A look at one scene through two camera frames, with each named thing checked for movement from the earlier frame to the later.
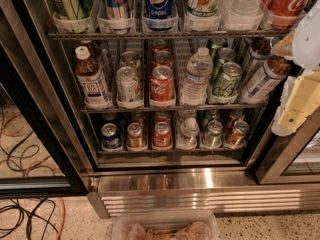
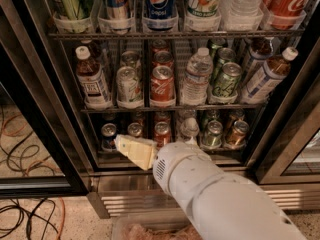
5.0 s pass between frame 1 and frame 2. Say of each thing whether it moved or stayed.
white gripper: moved
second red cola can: stayed
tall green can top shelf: stayed
